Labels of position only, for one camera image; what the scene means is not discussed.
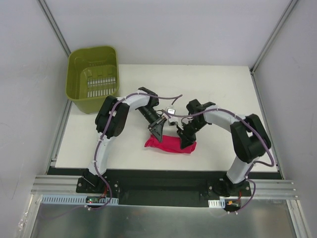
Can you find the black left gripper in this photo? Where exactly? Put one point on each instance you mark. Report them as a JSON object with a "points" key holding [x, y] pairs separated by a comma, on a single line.
{"points": [[156, 123]]}

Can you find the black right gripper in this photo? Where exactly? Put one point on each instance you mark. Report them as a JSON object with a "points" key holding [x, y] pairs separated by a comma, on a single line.
{"points": [[185, 132]]}

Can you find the pink t shirt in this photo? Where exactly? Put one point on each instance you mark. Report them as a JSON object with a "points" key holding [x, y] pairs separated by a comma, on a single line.
{"points": [[169, 144]]}

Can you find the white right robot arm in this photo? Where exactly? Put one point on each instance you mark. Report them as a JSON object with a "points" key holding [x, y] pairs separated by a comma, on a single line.
{"points": [[249, 137]]}

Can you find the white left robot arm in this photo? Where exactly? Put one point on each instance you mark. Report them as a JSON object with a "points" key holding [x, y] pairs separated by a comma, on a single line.
{"points": [[110, 122]]}

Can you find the olive green plastic basket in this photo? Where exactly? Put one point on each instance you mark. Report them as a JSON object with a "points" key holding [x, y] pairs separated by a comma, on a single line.
{"points": [[92, 75]]}

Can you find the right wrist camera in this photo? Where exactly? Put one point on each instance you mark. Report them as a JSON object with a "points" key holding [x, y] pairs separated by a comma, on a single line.
{"points": [[174, 121]]}

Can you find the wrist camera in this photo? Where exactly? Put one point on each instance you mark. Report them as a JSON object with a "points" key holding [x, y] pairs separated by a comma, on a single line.
{"points": [[170, 110], [174, 121]]}

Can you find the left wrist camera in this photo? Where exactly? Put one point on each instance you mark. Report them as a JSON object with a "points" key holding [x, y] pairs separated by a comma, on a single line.
{"points": [[170, 110]]}

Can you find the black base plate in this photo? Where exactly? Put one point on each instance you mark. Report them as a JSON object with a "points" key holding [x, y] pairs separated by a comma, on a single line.
{"points": [[150, 187]]}

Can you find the right white cable duct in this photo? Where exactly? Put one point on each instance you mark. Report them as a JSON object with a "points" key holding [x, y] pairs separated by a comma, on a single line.
{"points": [[216, 203]]}

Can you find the white cable duct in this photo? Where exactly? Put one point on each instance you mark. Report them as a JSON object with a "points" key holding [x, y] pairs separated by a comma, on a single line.
{"points": [[78, 200], [216, 203]]}

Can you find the front aluminium rail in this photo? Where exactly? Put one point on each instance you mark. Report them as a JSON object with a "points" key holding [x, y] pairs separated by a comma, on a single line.
{"points": [[265, 188]]}

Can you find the left white cable duct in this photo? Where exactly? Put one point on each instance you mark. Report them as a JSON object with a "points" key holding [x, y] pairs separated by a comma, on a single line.
{"points": [[78, 200]]}

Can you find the left back frame post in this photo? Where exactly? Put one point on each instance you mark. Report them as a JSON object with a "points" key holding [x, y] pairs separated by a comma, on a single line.
{"points": [[54, 25]]}

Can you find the frame post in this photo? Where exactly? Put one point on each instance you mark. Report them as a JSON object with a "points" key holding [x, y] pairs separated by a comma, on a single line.
{"points": [[274, 34], [54, 25]]}

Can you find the right back frame post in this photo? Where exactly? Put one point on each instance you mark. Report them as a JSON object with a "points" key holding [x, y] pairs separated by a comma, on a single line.
{"points": [[274, 34]]}

